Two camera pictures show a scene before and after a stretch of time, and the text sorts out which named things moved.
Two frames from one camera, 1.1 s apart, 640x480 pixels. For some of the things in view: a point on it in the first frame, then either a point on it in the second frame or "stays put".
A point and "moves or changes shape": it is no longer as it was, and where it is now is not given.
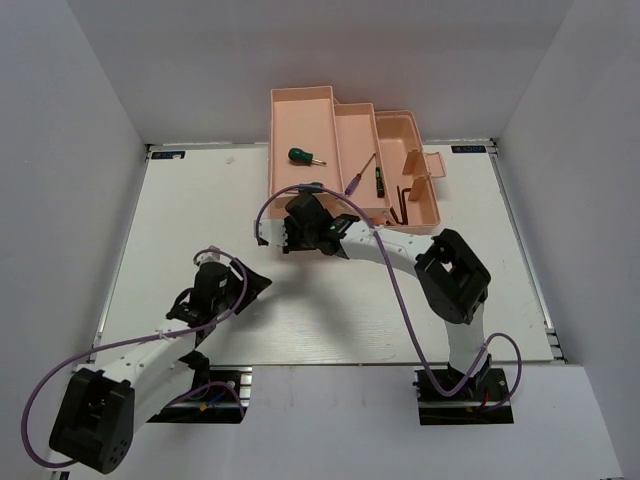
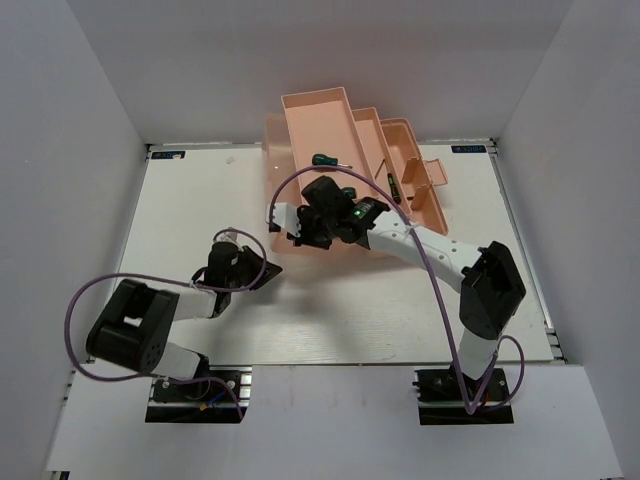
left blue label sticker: [167, 155] stays put
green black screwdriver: [315, 187] moves or changes shape
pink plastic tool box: [375, 159] stays put
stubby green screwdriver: [301, 157] → [323, 160]
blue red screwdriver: [357, 178] → [379, 169]
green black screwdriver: [379, 183] → [394, 190]
